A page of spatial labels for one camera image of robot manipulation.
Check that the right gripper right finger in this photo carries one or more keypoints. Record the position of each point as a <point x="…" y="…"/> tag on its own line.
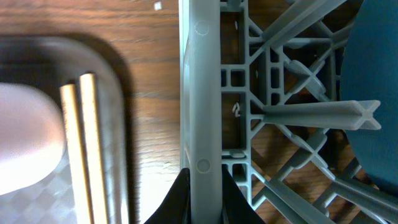
<point x="236" y="209"/>

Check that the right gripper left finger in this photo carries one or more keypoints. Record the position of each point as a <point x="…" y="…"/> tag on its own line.
<point x="175" y="207"/>

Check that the dark blue plate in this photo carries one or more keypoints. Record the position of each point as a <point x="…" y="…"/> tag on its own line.
<point x="369" y="72"/>

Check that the grey dishwasher rack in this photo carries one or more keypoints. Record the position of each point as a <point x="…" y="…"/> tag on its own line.
<point x="235" y="78"/>

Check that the right wooden chopstick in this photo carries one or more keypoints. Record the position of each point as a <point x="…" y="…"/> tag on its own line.
<point x="93" y="148"/>

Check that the wooden chopstick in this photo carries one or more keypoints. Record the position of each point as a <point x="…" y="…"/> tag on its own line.
<point x="93" y="148"/>
<point x="75" y="153"/>

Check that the left wooden chopstick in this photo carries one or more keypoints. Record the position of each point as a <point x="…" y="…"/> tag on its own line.
<point x="75" y="153"/>

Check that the white cup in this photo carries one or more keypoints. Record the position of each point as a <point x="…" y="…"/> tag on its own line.
<point x="32" y="136"/>

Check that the brown serving tray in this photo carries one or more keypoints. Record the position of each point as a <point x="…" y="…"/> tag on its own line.
<point x="47" y="62"/>

